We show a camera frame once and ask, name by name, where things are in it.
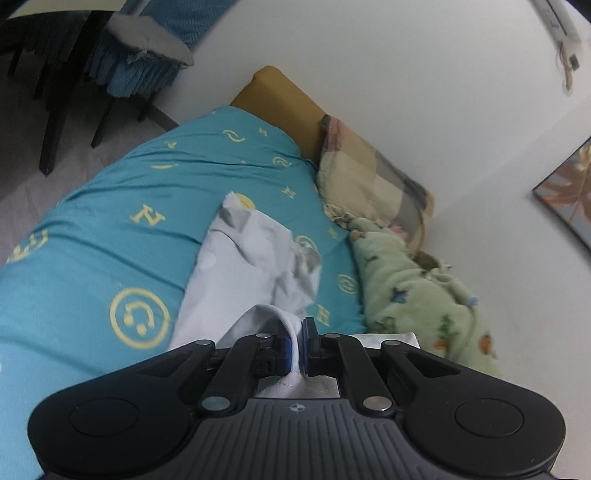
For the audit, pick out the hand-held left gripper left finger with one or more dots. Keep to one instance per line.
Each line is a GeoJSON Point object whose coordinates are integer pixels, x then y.
{"type": "Point", "coordinates": [287, 353]}

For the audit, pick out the blue covered chair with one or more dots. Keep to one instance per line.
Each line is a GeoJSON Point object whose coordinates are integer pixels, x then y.
{"type": "Point", "coordinates": [41, 37]}
{"type": "Point", "coordinates": [134, 74]}

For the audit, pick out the plaid pillow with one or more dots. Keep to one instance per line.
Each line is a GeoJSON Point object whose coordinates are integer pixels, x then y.
{"type": "Point", "coordinates": [369, 180]}

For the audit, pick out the green printed fleece blanket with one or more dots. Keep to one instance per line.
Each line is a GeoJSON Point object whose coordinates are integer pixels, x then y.
{"type": "Point", "coordinates": [415, 295]}

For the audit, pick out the white t-shirt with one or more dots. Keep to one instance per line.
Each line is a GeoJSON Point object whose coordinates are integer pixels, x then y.
{"type": "Point", "coordinates": [240, 258]}

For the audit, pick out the grey seat cushion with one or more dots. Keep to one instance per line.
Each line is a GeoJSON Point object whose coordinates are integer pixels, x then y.
{"type": "Point", "coordinates": [147, 39]}

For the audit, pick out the teal printed bed sheet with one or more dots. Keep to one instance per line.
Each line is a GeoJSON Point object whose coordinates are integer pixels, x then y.
{"type": "Point", "coordinates": [92, 221]}

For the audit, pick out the mustard bed headboard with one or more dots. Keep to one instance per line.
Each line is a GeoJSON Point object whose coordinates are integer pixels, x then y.
{"type": "Point", "coordinates": [281, 106]}

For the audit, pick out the framed wall picture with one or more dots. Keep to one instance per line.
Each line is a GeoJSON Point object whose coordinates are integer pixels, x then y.
{"type": "Point", "coordinates": [570, 198]}

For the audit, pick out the dark dining table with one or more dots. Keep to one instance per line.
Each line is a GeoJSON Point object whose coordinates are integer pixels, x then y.
{"type": "Point", "coordinates": [69, 92]}

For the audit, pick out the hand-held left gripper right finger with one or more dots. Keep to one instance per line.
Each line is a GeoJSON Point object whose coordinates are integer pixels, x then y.
{"type": "Point", "coordinates": [308, 344]}

